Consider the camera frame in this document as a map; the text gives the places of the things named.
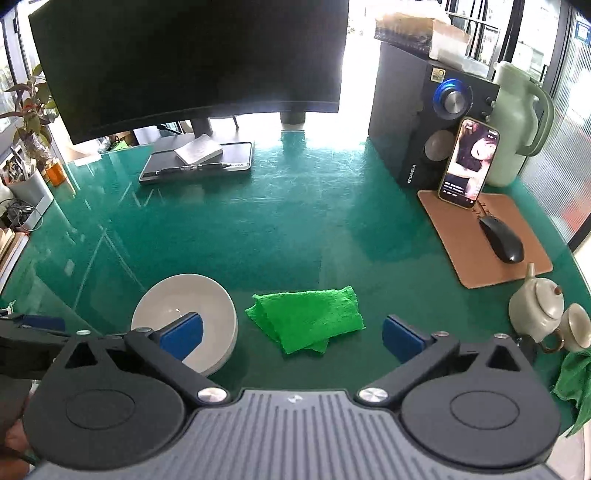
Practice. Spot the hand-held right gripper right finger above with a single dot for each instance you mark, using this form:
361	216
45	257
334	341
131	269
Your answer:
401	337

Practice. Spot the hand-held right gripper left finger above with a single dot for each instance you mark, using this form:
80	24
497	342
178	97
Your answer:
182	334

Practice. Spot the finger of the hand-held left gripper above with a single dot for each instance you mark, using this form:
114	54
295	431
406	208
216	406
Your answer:
41	322

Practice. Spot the white ceramic bowl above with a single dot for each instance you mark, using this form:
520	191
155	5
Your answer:
184	295

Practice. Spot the bright green cleaning cloth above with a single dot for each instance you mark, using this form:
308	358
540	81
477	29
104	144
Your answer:
304	318

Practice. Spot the stack of wooden boards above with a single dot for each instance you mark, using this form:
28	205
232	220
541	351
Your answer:
9	249

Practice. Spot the brown mouse pad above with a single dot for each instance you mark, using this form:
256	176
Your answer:
461	249

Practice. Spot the grey pen holder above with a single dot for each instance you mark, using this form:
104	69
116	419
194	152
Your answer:
30	194

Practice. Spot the black computer mouse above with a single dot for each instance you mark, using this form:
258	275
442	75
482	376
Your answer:
503	240

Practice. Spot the orange bottle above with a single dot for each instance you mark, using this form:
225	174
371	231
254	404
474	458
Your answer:
56	174

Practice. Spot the bundle of pens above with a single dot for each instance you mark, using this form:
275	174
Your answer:
21	166

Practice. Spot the black drawing tablet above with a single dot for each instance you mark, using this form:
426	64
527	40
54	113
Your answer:
161	164

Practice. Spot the glass vase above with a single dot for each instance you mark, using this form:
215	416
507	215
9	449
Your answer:
37	147

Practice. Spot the white teacup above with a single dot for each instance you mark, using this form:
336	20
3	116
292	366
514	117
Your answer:
577	327

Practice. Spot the dark green cloth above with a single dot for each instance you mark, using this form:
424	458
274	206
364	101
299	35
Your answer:
575	383

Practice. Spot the white notebook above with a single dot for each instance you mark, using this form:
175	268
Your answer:
198	148

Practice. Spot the smartphone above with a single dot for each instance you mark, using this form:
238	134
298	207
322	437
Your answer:
468	161

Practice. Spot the red-leaved plant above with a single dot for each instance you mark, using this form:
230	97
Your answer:
27	115

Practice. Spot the monitor stand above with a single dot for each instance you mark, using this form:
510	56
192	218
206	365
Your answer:
201	125

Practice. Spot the black speaker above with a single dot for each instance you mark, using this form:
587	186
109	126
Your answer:
397	110

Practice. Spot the pale green jug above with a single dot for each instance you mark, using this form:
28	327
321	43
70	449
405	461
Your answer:
512	110

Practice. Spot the black computer monitor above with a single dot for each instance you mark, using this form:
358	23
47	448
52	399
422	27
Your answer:
184	60

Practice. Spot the box on speaker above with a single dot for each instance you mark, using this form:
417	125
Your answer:
415	27

